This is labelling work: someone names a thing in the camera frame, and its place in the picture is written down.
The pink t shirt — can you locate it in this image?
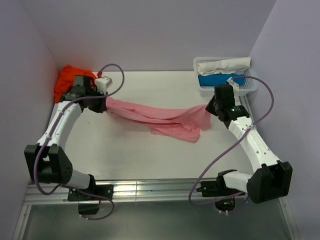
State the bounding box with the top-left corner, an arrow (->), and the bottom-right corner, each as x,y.
106,97 -> 211,143

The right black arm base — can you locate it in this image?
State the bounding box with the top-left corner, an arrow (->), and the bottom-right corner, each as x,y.
196,180 -> 240,212

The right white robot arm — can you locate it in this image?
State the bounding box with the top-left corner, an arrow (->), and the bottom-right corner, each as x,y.
205,84 -> 293,204

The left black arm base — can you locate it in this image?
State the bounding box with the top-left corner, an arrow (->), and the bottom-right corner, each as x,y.
67,184 -> 115,216

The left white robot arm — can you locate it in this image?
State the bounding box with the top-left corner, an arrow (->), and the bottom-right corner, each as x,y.
24,75 -> 112,200

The orange t shirt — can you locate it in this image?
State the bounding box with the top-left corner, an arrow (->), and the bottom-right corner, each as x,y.
53,64 -> 97,103

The rolled blue t shirt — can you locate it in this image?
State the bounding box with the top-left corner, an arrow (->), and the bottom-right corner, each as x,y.
198,74 -> 245,87

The white plastic basket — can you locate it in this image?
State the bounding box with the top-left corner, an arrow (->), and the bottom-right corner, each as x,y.
193,57 -> 258,97

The rolled white t shirt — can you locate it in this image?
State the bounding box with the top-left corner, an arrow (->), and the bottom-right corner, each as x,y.
194,57 -> 251,76

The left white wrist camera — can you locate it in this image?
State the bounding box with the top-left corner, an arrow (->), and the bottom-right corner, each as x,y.
94,71 -> 113,94

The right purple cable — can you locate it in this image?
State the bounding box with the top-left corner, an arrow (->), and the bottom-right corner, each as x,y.
187,76 -> 275,216

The purple cable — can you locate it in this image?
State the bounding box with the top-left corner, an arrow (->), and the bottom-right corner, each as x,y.
187,76 -> 275,216
33,63 -> 126,221

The aluminium rail frame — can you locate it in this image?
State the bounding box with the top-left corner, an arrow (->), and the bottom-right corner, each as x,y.
12,94 -> 301,240

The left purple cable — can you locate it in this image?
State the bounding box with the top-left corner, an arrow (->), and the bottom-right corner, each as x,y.
33,63 -> 126,221

